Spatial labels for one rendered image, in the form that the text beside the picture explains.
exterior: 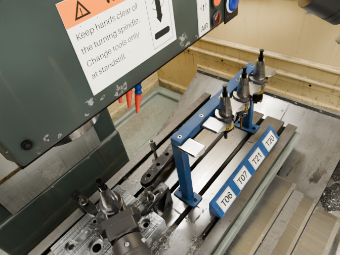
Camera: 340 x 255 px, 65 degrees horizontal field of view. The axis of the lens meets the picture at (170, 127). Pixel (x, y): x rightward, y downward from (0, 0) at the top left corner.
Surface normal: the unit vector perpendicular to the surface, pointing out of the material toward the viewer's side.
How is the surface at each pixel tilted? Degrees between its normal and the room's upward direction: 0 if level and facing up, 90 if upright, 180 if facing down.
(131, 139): 0
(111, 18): 90
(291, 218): 7
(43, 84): 90
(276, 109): 24
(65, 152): 91
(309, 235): 8
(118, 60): 90
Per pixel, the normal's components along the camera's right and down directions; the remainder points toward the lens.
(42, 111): 0.75, 0.38
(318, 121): -0.38, -0.41
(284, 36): -0.64, 0.59
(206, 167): -0.14, -0.71
